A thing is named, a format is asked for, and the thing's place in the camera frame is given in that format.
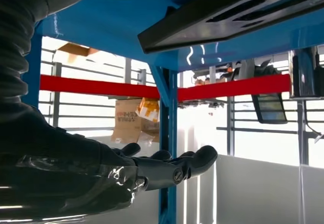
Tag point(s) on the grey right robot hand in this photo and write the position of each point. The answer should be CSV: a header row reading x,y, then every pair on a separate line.
x,y
63,182

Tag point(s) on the red barrier tape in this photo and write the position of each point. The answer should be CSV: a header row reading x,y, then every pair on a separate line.
x,y
101,87

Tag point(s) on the dark window railing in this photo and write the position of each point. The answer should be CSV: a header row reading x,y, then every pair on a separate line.
x,y
230,125

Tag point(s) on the grey roller blind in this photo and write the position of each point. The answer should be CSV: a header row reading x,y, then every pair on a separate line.
x,y
253,189
313,195

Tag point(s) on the open brown cardboard box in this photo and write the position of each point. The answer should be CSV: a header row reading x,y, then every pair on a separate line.
x,y
125,122

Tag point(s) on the black equipment case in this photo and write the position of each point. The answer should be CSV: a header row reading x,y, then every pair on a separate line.
x,y
303,71

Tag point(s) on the flat brown cardboard sheet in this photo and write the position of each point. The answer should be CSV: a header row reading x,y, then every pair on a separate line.
x,y
75,50

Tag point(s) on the blue steel shelf rack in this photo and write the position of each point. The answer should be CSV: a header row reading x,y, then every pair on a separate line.
x,y
101,21

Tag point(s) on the black framed monitor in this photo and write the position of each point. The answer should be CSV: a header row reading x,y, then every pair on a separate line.
x,y
270,108

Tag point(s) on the yellow white package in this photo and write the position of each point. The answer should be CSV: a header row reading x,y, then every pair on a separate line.
x,y
149,110

